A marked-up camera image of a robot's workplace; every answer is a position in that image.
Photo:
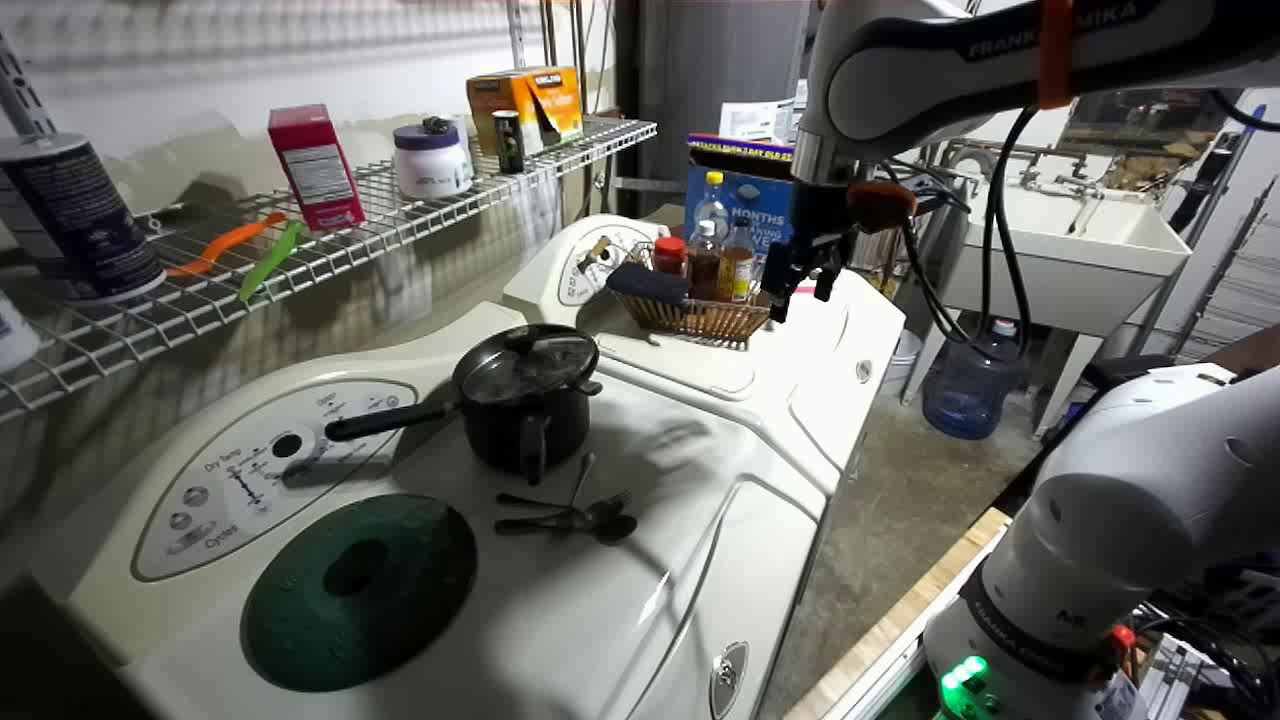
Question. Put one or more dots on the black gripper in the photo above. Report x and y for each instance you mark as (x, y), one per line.
(821, 221)

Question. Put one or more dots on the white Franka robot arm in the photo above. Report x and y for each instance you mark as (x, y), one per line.
(934, 67)

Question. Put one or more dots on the brown wicker basket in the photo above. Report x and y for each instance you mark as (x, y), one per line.
(701, 317)

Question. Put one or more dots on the brown vinegar bottle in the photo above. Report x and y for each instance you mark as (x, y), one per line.
(737, 273)

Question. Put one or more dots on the blue cardboard box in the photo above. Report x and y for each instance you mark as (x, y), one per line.
(760, 201)

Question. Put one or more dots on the clear plastic bottle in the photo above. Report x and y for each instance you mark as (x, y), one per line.
(712, 215)

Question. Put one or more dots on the red liquid bottle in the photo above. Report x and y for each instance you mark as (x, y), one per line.
(669, 266)

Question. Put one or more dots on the dark blue pouch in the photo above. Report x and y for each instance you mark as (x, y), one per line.
(642, 281)

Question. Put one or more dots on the paper label sheet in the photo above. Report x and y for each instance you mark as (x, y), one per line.
(752, 121)

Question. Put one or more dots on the blue water jug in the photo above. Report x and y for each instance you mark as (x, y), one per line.
(969, 385)

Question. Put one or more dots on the grey water heater tank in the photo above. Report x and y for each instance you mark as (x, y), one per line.
(722, 61)

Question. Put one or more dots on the white utility sink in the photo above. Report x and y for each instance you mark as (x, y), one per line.
(1067, 266)

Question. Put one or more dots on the metal sink faucet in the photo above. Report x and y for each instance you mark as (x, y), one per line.
(1067, 169)

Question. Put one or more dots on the glass saucepan lid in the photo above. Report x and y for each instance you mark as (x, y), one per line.
(524, 363)

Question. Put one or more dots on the small black bottle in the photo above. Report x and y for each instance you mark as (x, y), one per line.
(511, 140)

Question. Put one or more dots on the orange cardboard box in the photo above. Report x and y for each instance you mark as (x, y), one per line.
(513, 106)

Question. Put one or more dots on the white jar purple lid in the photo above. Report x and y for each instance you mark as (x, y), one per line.
(433, 161)

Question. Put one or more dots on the white washing machine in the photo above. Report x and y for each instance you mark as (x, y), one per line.
(561, 615)

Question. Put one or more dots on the green plastic clamp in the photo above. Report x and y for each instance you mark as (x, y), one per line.
(966, 685)

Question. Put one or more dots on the pink cardboard box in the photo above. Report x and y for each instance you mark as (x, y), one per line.
(319, 166)

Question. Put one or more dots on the green plastic tool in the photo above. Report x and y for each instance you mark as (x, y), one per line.
(274, 262)

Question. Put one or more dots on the dark green round lid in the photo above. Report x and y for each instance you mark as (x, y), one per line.
(357, 594)

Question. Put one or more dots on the orange plastic tool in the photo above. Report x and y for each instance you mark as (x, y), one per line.
(223, 246)

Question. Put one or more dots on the dark cylindrical can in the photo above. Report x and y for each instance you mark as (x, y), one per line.
(81, 215)

